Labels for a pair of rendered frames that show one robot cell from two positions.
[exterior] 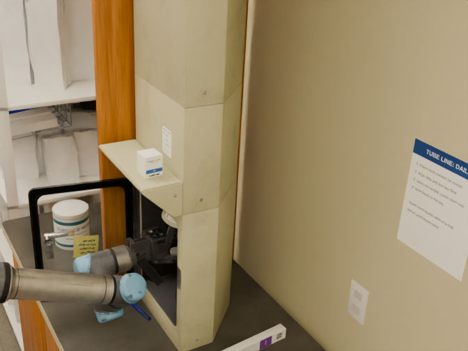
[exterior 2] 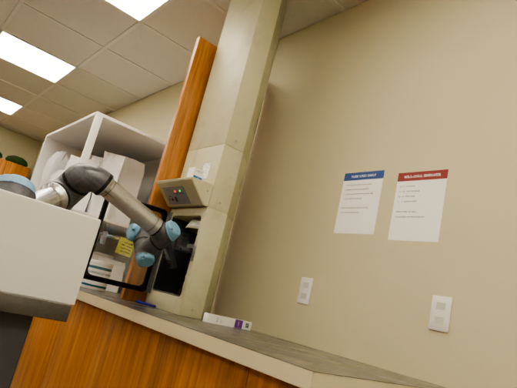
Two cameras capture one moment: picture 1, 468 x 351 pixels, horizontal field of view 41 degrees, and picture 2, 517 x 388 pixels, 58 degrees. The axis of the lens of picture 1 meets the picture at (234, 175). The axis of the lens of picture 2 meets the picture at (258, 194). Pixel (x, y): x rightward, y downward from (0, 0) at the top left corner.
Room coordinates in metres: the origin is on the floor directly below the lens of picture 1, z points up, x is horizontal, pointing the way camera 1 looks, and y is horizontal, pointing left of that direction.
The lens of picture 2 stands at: (-0.57, 0.14, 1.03)
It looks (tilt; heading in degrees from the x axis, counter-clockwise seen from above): 14 degrees up; 354
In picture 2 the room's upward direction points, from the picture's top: 14 degrees clockwise
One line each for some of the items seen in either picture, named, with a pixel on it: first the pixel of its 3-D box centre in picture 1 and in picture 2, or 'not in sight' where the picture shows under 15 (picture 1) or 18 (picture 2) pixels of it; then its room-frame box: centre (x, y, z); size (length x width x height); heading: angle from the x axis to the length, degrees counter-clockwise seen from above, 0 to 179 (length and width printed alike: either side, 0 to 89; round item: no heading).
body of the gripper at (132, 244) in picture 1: (147, 248); (173, 240); (1.56, 0.24, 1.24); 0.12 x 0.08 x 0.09; 121
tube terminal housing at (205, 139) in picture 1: (196, 207); (205, 232); (1.67, 0.11, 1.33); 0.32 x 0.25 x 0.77; 32
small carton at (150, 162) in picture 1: (150, 163); (195, 175); (1.51, 0.22, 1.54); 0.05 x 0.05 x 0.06; 36
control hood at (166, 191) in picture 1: (138, 178); (181, 192); (1.57, 0.26, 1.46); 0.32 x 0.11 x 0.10; 32
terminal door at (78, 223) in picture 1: (84, 240); (126, 242); (1.67, 0.45, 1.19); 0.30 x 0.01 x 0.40; 112
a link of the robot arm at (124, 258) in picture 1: (121, 258); not in sight; (1.52, 0.31, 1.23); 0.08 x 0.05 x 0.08; 31
